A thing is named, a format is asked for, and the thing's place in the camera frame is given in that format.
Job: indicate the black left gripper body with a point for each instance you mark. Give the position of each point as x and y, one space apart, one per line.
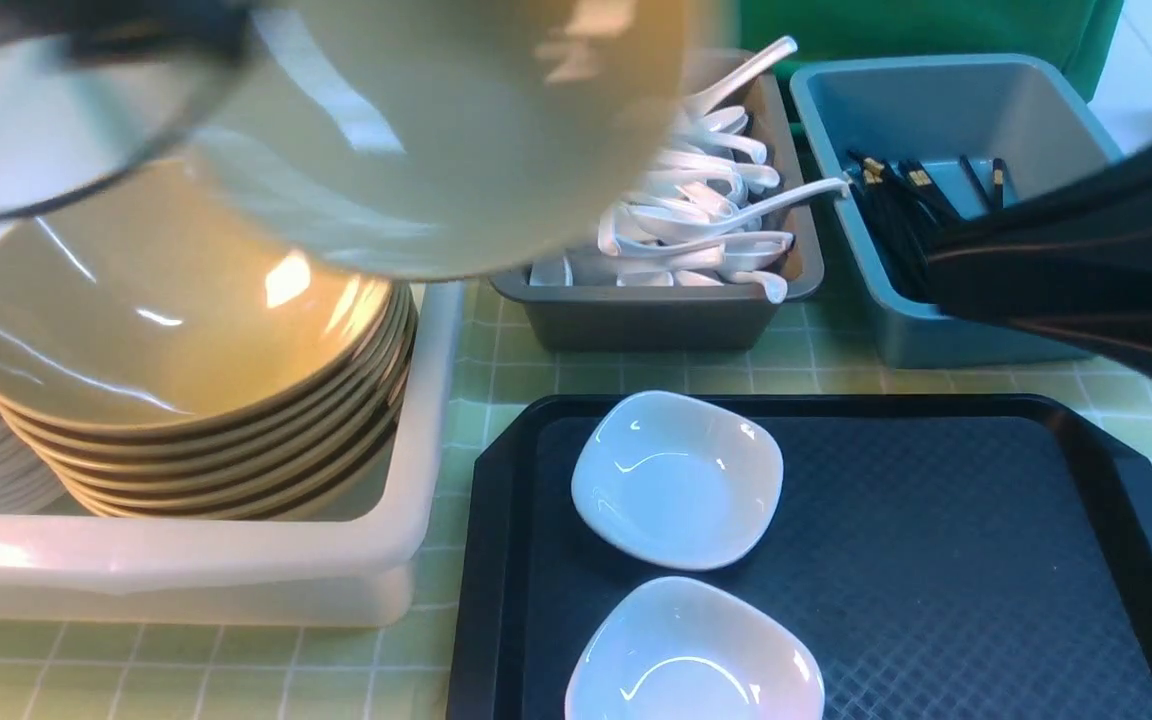
93 91

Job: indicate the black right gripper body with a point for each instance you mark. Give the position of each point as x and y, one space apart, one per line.
1073 265

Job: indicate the beige noodle bowl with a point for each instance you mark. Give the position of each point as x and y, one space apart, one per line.
442 139

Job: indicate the white square dish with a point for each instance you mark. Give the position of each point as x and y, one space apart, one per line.
678 482
678 648

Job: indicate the blue plastic chopstick bin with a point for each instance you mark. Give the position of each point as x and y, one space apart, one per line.
935 110

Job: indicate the green backdrop cloth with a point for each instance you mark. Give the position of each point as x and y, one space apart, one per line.
1072 36

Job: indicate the bundle of black chopsticks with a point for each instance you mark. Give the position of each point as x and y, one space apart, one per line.
907 212

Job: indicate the stack of beige bowls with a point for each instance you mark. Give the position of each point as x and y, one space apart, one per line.
166 360

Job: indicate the black serving tray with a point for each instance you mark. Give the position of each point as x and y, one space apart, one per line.
943 556

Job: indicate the pile of white spoons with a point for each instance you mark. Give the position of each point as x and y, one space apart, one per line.
698 218

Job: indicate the grey plastic spoon bin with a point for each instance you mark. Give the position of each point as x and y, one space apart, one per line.
644 320

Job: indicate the white large plastic tub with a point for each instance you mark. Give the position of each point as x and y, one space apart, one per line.
359 572

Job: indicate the green checkered tablecloth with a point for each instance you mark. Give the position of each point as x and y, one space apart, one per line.
823 345

